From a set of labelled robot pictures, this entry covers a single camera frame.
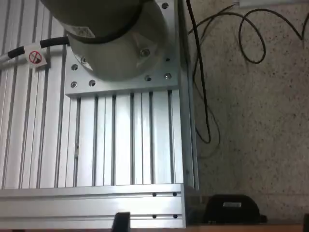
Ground black box with label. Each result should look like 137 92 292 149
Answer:
202 194 267 224

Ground aluminium profile robot stand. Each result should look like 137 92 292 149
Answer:
0 0 201 230

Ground aluminium base mounting plate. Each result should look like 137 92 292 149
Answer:
64 0 181 99

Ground white warning tag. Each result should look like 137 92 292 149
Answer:
25 43 49 70

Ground thin grey floor cable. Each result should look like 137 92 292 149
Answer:
193 55 221 160

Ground thick black power cable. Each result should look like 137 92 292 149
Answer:
185 0 212 144

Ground thin black looping cable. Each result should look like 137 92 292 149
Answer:
188 4 309 65

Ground black cable with warning tag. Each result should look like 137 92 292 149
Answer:
7 36 70 59

